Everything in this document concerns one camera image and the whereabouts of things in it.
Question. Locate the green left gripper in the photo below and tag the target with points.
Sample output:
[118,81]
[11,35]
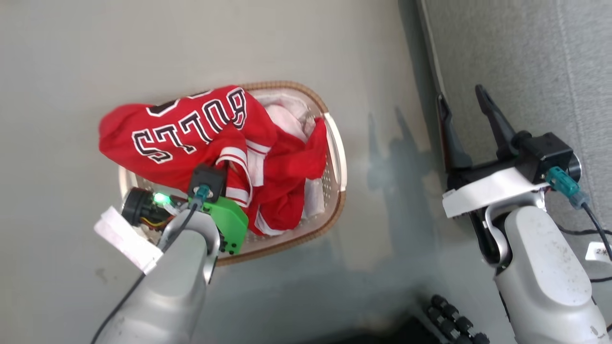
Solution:
[228,220]

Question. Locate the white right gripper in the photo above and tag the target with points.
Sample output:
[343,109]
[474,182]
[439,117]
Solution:
[487,188]

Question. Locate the red Bulls basketball jersey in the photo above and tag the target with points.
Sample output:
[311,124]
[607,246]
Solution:
[191,129]

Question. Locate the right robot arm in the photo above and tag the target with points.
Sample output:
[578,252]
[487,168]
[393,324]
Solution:
[540,272]

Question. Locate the woven beige laundry basket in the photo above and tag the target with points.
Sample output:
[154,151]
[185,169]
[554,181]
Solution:
[334,157]

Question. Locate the black left gripper motor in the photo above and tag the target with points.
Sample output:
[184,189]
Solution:
[137,206]

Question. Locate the white tape label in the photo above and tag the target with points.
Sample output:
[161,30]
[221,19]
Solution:
[125,239]

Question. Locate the white cloth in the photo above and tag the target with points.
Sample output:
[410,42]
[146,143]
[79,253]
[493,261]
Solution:
[291,117]

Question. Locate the small white paper tag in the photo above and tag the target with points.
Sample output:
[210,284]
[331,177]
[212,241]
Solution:
[600,251]

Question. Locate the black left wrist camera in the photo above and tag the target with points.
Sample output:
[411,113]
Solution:
[206,180]

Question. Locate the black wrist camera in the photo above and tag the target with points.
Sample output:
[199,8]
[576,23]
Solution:
[545,153]
[206,180]

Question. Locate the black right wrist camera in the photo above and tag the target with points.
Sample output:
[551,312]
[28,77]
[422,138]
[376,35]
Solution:
[545,153]

